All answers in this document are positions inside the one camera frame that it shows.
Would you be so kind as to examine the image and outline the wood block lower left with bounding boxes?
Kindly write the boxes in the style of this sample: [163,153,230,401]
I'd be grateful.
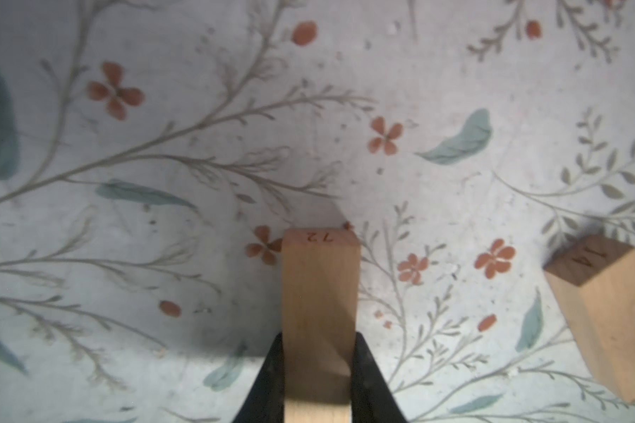
[544,234,635,403]

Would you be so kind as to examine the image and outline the wood block numbered 72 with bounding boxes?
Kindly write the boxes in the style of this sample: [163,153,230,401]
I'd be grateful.
[282,228,361,422]

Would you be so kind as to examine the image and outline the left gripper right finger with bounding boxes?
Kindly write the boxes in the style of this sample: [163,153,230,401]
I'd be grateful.
[350,332,407,423]

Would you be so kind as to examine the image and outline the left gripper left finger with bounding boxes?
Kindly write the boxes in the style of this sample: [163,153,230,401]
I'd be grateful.
[232,333,285,423]

